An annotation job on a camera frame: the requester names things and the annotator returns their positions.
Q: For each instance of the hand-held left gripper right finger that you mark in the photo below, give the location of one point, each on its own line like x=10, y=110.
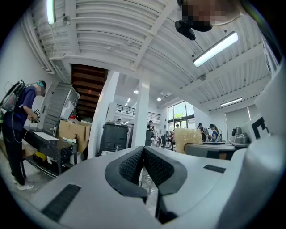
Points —
x=196, y=179

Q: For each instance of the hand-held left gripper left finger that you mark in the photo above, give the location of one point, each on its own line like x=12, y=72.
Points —
x=89, y=190

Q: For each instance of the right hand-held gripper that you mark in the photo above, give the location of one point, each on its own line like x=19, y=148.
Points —
x=248, y=132

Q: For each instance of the beige loofah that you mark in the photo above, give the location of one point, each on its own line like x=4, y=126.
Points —
x=186, y=138

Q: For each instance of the glass entrance doors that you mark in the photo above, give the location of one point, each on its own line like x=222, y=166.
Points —
x=181, y=114

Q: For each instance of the small white green container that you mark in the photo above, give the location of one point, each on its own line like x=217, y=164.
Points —
x=67, y=139

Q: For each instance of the white tube ceiling light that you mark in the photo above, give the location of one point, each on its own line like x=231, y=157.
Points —
x=231, y=101
x=51, y=11
x=215, y=49

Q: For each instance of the black round appliance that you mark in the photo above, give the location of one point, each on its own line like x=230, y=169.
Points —
x=114, y=138

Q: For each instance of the large cardboard box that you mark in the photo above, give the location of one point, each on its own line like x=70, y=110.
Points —
x=71, y=132

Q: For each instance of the black marble table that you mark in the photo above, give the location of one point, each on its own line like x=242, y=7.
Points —
x=44, y=147

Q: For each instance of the white flat board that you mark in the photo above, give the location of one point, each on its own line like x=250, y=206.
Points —
x=44, y=136

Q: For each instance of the white square column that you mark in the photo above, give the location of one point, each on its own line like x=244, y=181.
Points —
x=140, y=111

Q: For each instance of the round ceiling sensor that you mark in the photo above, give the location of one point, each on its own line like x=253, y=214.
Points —
x=202, y=77
x=66, y=20

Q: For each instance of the red lidded container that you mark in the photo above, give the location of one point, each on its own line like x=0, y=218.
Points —
x=72, y=117

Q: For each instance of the black balcony railing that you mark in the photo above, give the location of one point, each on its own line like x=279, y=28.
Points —
x=134, y=110

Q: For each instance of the large white fan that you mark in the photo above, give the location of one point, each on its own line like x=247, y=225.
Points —
x=55, y=105

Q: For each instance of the brown wooden staircase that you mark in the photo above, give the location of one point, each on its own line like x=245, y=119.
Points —
x=89, y=85

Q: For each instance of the person's head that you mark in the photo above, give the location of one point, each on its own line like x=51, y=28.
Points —
x=212, y=13

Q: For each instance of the black head-worn camera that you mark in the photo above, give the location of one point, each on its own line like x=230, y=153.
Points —
x=185, y=30

